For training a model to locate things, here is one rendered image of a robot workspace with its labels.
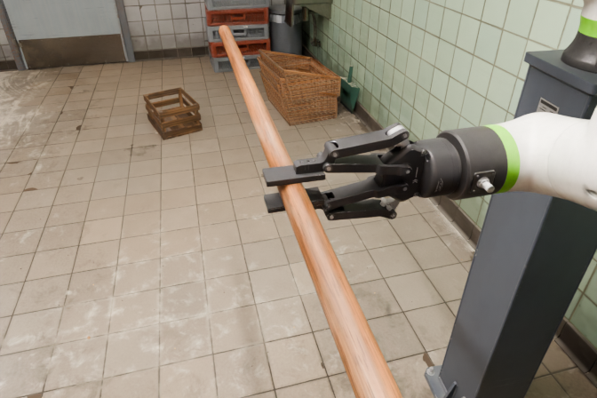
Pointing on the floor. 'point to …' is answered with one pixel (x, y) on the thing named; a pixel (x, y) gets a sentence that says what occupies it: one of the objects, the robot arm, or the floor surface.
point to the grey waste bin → (282, 34)
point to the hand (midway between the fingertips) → (292, 187)
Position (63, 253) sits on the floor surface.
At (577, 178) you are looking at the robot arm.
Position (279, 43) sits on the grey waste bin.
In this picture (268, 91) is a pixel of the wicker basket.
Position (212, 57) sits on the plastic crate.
